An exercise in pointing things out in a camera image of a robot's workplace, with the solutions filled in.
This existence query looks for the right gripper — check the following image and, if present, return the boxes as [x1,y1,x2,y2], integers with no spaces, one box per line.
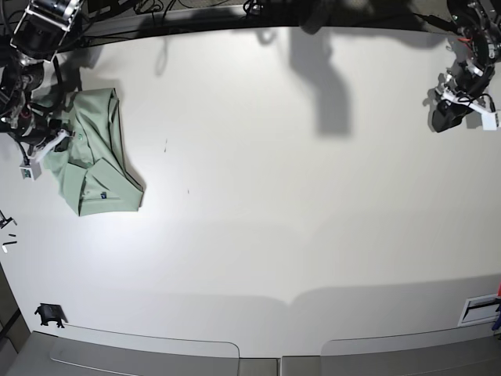
[27,119,73,163]

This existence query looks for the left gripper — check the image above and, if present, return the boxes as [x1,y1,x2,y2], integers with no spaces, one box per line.
[431,73,497,133]

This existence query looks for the light green T-shirt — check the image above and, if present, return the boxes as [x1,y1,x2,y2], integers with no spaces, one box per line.
[43,88,144,216]

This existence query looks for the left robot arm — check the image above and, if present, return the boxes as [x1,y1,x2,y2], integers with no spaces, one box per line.
[431,1,500,133]

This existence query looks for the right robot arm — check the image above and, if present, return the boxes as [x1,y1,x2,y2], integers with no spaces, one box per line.
[1,1,84,167]

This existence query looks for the small black and white parts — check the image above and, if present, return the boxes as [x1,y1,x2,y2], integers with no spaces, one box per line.
[1,233,18,254]

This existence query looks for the black clamp on table edge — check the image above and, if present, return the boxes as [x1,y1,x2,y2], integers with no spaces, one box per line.
[34,303,67,328]

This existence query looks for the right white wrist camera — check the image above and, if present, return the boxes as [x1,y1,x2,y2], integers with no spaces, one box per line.
[20,162,41,181]

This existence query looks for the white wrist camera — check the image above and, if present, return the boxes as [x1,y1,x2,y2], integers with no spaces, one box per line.
[481,110,499,131]
[20,162,41,181]

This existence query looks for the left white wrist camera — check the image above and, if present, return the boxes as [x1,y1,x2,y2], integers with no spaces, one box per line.
[481,110,499,131]

